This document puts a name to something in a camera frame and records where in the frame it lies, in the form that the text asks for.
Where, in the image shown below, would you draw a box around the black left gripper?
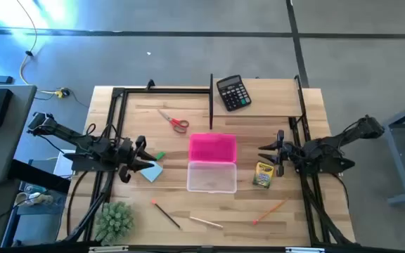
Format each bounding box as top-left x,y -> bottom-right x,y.
117,135 -> 158,183

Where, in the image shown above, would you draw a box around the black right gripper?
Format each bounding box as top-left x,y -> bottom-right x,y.
257,129 -> 304,178

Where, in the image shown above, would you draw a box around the blue sticky note pad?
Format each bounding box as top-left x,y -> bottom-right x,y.
139,160 -> 164,183

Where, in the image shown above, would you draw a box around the yellow green crayon box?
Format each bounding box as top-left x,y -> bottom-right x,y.
252,160 -> 276,190

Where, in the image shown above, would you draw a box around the red handled scissors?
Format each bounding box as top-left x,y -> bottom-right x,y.
157,109 -> 190,134

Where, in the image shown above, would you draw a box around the black pencil with orange eraser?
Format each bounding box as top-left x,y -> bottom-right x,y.
150,198 -> 182,231

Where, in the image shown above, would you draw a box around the pink lidded clear pencil case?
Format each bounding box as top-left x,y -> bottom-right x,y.
186,132 -> 238,194

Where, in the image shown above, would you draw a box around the cream white pen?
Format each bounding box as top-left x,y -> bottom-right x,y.
188,216 -> 224,230

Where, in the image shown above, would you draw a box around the raised wooden shelf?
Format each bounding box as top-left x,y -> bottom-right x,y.
212,77 -> 304,118

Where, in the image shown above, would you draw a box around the green artificial plant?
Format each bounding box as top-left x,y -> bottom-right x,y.
94,200 -> 135,246

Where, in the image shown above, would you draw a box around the black desk calculator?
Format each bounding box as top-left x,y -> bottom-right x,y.
216,74 -> 252,112

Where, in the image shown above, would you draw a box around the white box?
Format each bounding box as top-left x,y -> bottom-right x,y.
53,149 -> 77,179

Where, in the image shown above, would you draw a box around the beige tape roll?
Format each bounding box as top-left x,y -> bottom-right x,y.
14,192 -> 30,207

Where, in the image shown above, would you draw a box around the grey desk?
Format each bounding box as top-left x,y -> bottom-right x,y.
0,84 -> 37,184

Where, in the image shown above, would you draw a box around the black aluminium frame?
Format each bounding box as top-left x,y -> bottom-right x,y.
61,74 -> 356,247

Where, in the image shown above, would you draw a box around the silver metal bracket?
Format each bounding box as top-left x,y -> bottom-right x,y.
89,245 -> 129,253
285,247 -> 326,253

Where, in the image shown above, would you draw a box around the yellow floor cable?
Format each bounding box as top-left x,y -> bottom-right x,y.
15,0 -> 72,99

